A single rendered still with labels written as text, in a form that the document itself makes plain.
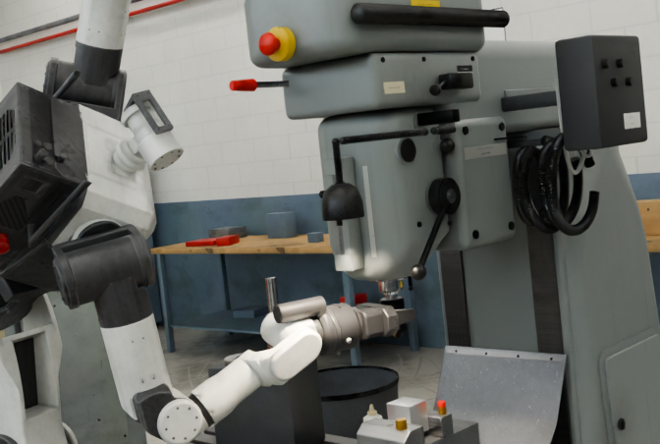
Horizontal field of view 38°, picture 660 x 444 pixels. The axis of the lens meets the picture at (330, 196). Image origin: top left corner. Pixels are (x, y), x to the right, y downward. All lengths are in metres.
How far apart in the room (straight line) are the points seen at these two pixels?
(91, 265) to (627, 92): 1.05
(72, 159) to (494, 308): 1.02
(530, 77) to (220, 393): 0.96
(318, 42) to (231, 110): 6.83
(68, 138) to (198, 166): 7.16
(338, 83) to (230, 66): 6.73
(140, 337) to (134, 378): 0.07
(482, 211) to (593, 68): 0.35
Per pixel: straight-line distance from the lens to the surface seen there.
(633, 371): 2.32
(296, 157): 7.95
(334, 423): 3.79
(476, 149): 1.94
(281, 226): 7.69
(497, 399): 2.21
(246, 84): 1.77
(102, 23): 1.89
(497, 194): 1.99
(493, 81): 2.03
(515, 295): 2.19
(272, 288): 2.14
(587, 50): 1.85
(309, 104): 1.82
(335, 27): 1.67
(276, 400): 2.13
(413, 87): 1.79
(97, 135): 1.79
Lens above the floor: 1.57
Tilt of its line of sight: 3 degrees down
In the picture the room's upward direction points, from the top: 6 degrees counter-clockwise
